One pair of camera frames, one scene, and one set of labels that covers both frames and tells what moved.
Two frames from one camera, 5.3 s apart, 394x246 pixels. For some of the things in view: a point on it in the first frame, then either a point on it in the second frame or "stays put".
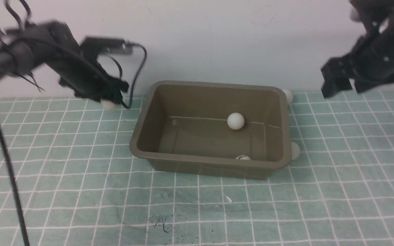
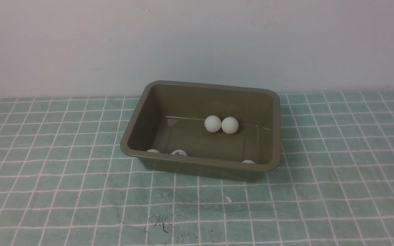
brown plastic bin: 182,128 stays put
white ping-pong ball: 106,105 to 212,123
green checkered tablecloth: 77,181 stays put
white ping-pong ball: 235,121 to 230,125
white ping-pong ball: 295,151 to 153,150
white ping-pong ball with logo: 243,157 to 179,152
